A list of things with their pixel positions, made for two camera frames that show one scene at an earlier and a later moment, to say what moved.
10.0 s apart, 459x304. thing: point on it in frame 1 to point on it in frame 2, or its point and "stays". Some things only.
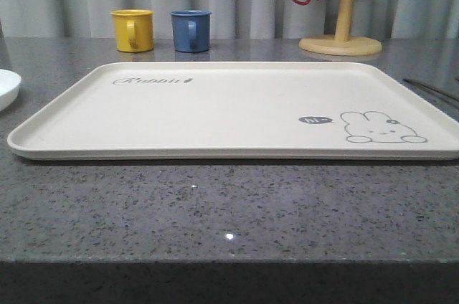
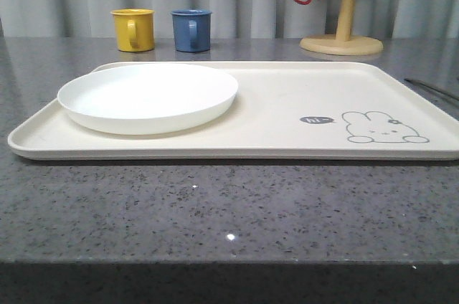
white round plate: (10, 82) to (145, 99)
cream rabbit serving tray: (239, 111) stays
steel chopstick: (431, 89) stays
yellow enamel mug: (134, 29) stays
